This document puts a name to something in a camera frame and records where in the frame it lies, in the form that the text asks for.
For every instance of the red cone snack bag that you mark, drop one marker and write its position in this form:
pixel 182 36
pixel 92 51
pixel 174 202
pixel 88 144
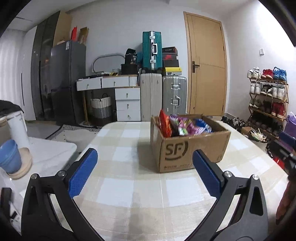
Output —
pixel 165 124

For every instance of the white drawer desk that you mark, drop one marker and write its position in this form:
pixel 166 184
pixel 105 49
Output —
pixel 126 90

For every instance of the blue cookie packet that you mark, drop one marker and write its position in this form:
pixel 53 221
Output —
pixel 202 124

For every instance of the beige suitcase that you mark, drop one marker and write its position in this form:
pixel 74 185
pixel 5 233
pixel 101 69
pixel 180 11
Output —
pixel 150 95

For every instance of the woven laundry basket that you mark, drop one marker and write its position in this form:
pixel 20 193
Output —
pixel 102 109

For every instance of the white side table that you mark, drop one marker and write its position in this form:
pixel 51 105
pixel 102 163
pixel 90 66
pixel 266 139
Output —
pixel 48 157

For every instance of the wooden shoe rack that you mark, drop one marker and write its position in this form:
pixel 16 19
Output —
pixel 268 101

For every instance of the SF cardboard box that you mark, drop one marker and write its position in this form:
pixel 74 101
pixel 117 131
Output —
pixel 175 153

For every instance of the blue bowl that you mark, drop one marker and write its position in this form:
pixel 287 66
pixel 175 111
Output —
pixel 10 157

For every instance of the purple candy bag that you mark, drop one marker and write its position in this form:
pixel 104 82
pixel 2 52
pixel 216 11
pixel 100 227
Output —
pixel 183 126

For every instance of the black refrigerator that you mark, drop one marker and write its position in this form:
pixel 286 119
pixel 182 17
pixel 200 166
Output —
pixel 67 66

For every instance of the right hand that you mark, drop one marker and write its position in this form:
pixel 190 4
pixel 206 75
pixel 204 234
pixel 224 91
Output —
pixel 288 197

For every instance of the white kettle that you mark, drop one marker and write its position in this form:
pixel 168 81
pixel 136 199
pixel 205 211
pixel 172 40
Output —
pixel 18 129

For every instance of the checkered tablecloth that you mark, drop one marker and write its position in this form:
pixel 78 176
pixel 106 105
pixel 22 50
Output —
pixel 125 198

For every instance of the wooden door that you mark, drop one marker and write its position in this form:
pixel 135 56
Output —
pixel 207 65

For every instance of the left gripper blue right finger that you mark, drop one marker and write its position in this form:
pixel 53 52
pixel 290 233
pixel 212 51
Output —
pixel 239 212

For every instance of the silver suitcase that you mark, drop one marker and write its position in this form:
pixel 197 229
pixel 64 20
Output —
pixel 174 99

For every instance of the dark glass cabinet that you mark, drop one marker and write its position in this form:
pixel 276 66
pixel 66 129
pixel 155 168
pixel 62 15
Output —
pixel 49 33

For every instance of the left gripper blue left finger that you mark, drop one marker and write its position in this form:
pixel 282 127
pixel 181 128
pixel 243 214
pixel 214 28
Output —
pixel 49 210

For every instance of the stacked shoe boxes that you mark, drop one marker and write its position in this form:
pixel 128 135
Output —
pixel 171 65

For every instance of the teal suitcase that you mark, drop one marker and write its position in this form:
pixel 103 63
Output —
pixel 152 57

